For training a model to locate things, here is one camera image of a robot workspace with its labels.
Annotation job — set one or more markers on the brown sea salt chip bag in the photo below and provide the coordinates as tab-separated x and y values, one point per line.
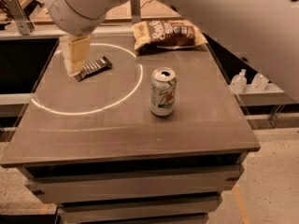
163	34

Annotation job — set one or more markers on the clear sanitizer bottle right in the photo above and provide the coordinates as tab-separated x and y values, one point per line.
259	82

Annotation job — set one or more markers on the middle metal bracket post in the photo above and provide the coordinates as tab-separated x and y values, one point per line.
135	11

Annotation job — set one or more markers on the dark rxbar chocolate wrapper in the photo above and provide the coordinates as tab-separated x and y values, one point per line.
93	68

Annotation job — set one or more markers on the white green soda can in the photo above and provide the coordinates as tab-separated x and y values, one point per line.
163	82

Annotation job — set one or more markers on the metal bracket post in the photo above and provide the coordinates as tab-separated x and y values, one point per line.
15	12
135	11

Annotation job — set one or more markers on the clear sanitizer bottle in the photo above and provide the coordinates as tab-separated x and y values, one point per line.
238	82
259	82

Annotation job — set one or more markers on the left metal bracket post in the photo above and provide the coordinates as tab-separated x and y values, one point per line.
15	12

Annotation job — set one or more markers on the grey drawer cabinet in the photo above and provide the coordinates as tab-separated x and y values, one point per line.
158	191

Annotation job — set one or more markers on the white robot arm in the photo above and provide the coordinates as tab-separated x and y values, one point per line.
265	32

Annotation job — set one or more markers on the clear sanitizer bottle left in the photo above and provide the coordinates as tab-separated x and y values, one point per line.
238	82

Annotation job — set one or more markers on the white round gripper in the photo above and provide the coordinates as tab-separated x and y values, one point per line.
67	12

